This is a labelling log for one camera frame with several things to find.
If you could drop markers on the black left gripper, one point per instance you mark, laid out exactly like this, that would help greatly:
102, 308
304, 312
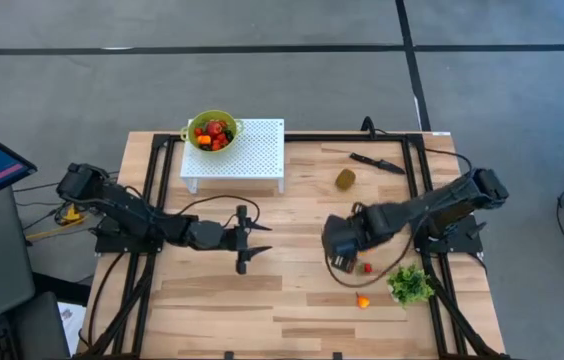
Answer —
241, 237

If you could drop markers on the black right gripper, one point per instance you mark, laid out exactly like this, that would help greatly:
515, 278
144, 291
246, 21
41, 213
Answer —
342, 235

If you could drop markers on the red toy strawberry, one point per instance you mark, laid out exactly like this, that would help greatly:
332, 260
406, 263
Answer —
367, 268
198, 131

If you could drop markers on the brown toy kiwi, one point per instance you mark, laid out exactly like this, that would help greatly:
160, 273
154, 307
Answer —
345, 179

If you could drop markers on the orange yellow toy fruit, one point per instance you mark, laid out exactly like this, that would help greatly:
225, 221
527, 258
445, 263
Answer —
204, 139
362, 301

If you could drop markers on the black knife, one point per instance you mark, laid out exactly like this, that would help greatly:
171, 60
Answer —
379, 164

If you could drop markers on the red toy cherry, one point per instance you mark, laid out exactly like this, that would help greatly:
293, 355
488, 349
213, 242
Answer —
216, 146
223, 140

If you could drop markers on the black toy blackberry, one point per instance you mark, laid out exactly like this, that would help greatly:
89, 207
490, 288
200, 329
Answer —
229, 134

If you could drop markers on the dark red toy plum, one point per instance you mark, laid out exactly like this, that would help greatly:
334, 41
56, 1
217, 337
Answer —
214, 128

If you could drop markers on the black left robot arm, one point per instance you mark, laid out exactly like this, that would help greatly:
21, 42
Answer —
127, 210

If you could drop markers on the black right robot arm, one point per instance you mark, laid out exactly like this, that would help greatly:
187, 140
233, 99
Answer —
437, 205

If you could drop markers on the green artificial plant bunch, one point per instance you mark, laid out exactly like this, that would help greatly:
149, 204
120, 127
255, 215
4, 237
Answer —
409, 285

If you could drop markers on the white perforated shelf riser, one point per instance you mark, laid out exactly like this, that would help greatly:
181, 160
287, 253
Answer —
257, 150

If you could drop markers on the green colander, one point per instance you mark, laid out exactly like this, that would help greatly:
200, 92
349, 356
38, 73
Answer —
197, 116

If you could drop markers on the white paper sheet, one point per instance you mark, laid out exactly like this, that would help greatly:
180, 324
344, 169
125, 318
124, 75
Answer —
73, 325

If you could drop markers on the black box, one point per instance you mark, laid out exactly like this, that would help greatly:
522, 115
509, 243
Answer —
42, 330

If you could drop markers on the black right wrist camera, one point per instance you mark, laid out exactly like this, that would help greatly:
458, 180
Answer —
344, 263

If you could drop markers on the black bracket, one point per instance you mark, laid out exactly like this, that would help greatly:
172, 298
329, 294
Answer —
368, 127

